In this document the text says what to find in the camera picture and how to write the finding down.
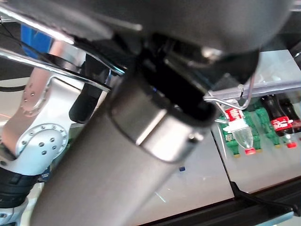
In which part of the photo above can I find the clear water bottle red label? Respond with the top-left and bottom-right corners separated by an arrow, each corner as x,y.
224,107 -> 257,155

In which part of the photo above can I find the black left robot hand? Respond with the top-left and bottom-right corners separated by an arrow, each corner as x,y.
0,0 -> 292,226

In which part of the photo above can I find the Coca-Cola bottle red label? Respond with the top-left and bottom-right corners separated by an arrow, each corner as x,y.
279,98 -> 301,142
262,95 -> 297,148

